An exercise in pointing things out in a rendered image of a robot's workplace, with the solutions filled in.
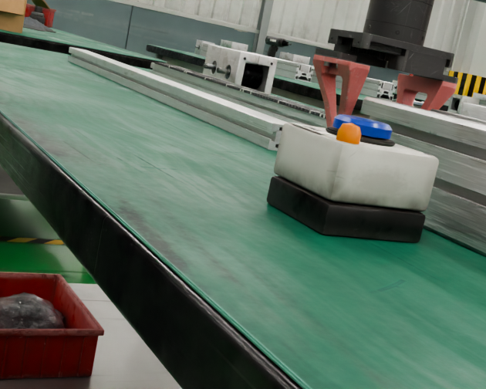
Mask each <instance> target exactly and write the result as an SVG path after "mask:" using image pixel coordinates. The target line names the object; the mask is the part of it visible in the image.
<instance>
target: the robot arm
mask: <svg viewBox="0 0 486 389"><path fill-rule="evenodd" d="M474 1H478V2H483V3H486V0H474ZM433 5H434V0H370V3H369V8H368V11H367V14H366V21H365V24H364V28H363V32H354V31H347V30H341V29H330V33H329V39H328V43H332V44H335V46H334V50H333V51H330V50H325V49H317V48H316V50H315V55H314V58H313V65H314V68H315V71H316V76H317V79H318V82H319V87H320V90H321V94H322V98H323V102H324V106H325V112H326V124H327V128H328V127H332V125H333V121H334V117H336V76H337V75H338V76H341V77H342V79H343V83H342V90H341V97H340V104H339V112H338V114H337V116H338V115H339V114H345V115H350V116H351V113H352V111H353V108H354V106H355V104H356V101H357V99H358V97H359V94H360V92H361V89H362V88H363V84H364V83H365V80H366V78H367V75H368V73H369V71H370V66H376V67H380V68H384V69H385V68H386V62H387V61H388V64H387V69H394V70H397V71H401V72H405V73H412V74H413V76H409V75H405V74H401V73H399V76H398V82H397V103H402V104H405V105H408V106H413V102H414V99H415V96H416V94H417V93H418V92H421V93H426V94H427V98H426V99H425V101H424V104H423V105H422V107H421V109H424V110H431V109H435V110H439V109H440V108H441V107H442V106H443V105H444V104H445V103H446V102H447V100H448V99H449V98H450V97H451V96H452V95H453V94H454V93H455V90H456V87H457V81H458V78H457V77H453V76H447V75H443V73H444V67H446V68H451V66H452V62H453V59H454V54H453V53H450V52H445V51H440V50H437V49H432V48H428V47H424V41H425V37H426V34H427V28H428V25H429V21H430V16H431V12H432V8H433ZM359 63H362V64H359ZM363 64H366V65H368V66H366V65H363Z"/></svg>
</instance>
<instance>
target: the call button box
mask: <svg viewBox="0 0 486 389"><path fill-rule="evenodd" d="M337 132H338V128H335V127H328V128H323V127H314V126H309V125H305V124H300V123H293V122H291V123H290V122H289V123H285V124H284V125H283V127H282V134H281V137H280V141H279V146H278V152H277V156H276V159H275V166H274V172H275V174H277V175H278V176H273V177H272V178H271V181H270V185H269V190H268V196H267V202H268V203H269V204H270V205H272V206H274V207H276V208H277V209H279V210H281V211H283V212H284V213H286V214H287V215H290V216H292V217H293V218H295V219H297V220H298V221H300V222H302V223H303V224H305V225H308V226H309V227H310V228H313V229H314V230H316V231H317V232H319V233H321V234H323V235H334V236H343V237H352V238H369V239H379V240H387V241H396V242H413V243H415V242H419V241H420V237H421V233H422V230H423V227H424V222H425V215H424V214H423V213H421V212H420V211H426V209H427V206H428V204H429V200H430V195H431V192H432V188H433V185H434V179H435V176H436V173H437V167H438V164H439V161H438V159H437V158H436V157H435V156H433V155H432V154H426V153H423V152H420V151H416V150H414V149H411V148H408V147H405V146H402V145H399V144H395V143H394V141H393V140H390V139H383V138H378V137H377V138H372V137H364V136H361V138H360V142H359V144H351V143H346V142H343V141H340V140H337V139H336V136H337Z"/></svg>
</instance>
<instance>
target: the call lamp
mask: <svg viewBox="0 0 486 389"><path fill-rule="evenodd" d="M361 135H362V134H361V130H360V127H359V126H357V125H355V124H354V123H343V124H342V125H341V127H340V128H339V129H338V132H337V136H336V139H337V140H340V141H343V142H346V143H351V144H359V142H360V138H361Z"/></svg>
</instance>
